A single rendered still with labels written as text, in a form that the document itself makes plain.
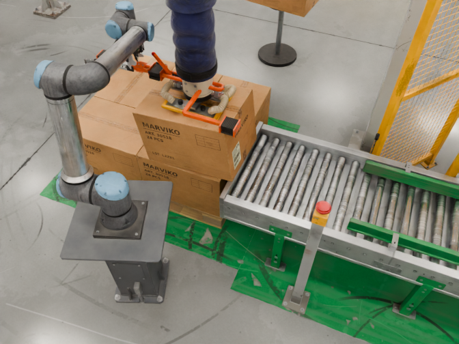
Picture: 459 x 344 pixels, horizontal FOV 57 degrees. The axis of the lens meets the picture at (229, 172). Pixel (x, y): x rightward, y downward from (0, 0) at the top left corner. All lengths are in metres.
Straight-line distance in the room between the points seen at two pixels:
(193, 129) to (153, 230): 0.59
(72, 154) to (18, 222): 1.54
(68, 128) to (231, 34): 3.22
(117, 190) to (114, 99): 1.34
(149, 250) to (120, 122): 1.20
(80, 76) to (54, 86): 0.12
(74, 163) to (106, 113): 1.19
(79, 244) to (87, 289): 0.78
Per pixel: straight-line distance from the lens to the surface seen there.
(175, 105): 2.42
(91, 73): 1.76
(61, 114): 1.88
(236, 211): 2.53
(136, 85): 3.37
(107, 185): 2.07
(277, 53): 4.53
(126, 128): 3.03
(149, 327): 2.81
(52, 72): 1.79
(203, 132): 2.33
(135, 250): 2.18
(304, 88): 4.19
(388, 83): 3.23
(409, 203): 2.74
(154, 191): 2.36
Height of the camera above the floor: 2.61
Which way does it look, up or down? 50 degrees down
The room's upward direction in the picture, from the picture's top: straight up
